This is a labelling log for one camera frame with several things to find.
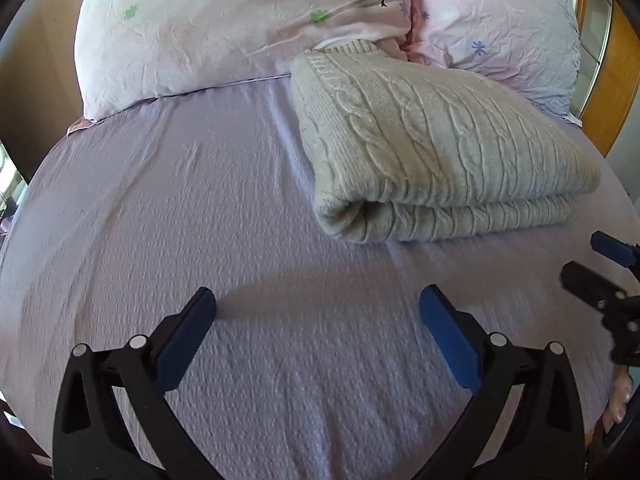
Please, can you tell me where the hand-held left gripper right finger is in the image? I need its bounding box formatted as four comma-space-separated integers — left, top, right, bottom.
419, 285, 586, 480

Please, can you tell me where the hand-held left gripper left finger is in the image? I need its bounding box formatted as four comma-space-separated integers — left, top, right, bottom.
52, 287, 218, 480

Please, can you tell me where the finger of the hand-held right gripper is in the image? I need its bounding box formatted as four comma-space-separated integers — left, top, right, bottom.
560, 260, 629, 314
590, 231, 640, 281

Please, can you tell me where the person's right hand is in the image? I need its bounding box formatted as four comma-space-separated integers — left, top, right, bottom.
602, 365, 634, 436

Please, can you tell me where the lavender bed sheet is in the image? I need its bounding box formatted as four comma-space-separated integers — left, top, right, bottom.
0, 76, 637, 480

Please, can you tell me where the wooden headboard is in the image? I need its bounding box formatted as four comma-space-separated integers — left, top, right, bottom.
574, 0, 640, 159

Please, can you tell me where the pink floral pillow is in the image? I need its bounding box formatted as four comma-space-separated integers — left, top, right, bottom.
409, 0, 585, 127

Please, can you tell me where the white floral pillow with tree print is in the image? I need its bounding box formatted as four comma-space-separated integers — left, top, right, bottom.
74, 0, 417, 124

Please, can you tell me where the folded beige cable-knit sweater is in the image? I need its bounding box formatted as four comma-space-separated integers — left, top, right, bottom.
289, 39, 602, 245

